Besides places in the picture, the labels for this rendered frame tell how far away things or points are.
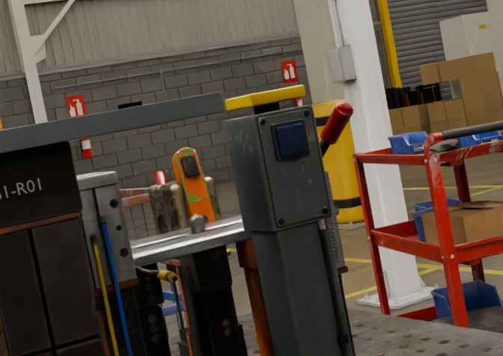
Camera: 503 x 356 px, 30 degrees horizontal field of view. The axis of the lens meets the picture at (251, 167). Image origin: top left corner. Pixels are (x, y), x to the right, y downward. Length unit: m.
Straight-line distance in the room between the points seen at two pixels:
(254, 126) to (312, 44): 7.36
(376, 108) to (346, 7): 0.55
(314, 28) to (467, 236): 5.21
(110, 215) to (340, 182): 7.18
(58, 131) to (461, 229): 2.49
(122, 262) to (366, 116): 4.03
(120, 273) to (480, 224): 2.30
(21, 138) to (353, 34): 4.27
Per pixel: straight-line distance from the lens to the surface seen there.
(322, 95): 8.22
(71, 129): 0.78
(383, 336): 1.74
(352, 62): 4.97
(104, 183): 0.98
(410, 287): 5.12
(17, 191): 0.79
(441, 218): 3.07
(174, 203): 1.38
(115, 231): 0.99
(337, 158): 8.11
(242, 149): 0.90
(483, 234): 3.19
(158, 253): 1.13
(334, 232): 1.10
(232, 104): 0.92
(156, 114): 0.80
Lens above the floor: 1.14
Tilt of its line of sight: 3 degrees down
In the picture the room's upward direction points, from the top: 11 degrees counter-clockwise
